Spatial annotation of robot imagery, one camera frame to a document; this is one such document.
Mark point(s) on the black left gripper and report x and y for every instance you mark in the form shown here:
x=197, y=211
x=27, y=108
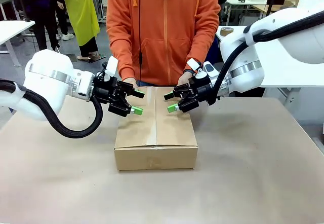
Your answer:
x=106, y=91

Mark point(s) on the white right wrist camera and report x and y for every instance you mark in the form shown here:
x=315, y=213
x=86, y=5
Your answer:
x=193, y=64

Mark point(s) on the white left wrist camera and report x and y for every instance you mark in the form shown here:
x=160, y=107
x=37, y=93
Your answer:
x=111, y=65

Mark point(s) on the person's left hand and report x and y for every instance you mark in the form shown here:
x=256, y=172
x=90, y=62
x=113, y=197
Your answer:
x=184, y=78

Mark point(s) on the person in orange hoodie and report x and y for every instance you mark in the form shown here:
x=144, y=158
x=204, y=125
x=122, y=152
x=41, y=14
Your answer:
x=164, y=44

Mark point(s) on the orange sleeved left forearm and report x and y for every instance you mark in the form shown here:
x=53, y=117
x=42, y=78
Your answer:
x=205, y=44

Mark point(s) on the white side table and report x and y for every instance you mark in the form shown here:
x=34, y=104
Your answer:
x=12, y=30

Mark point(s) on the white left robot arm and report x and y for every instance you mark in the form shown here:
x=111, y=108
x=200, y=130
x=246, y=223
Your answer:
x=50, y=64

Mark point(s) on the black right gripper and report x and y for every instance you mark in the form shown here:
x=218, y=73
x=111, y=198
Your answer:
x=203, y=88

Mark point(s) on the black wristband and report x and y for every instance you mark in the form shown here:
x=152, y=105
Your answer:
x=187, y=70

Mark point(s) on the brown tape roll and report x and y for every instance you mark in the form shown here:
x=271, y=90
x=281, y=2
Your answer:
x=225, y=31

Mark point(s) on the person's right hand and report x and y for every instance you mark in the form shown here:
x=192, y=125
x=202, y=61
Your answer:
x=130, y=81

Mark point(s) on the person in black clothes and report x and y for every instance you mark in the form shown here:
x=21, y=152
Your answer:
x=43, y=13

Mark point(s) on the brown cardboard box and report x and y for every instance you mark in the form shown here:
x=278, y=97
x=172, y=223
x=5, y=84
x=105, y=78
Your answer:
x=154, y=132

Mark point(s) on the small open cardboard box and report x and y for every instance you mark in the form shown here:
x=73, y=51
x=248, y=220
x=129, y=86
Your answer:
x=291, y=2

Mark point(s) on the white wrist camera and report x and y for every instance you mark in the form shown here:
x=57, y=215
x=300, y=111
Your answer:
x=193, y=64
x=111, y=65

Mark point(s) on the orange sleeved right forearm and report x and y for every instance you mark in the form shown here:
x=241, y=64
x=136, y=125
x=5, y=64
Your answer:
x=121, y=56

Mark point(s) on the person in yellow apron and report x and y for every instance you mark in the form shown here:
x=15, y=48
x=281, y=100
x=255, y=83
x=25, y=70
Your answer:
x=81, y=13

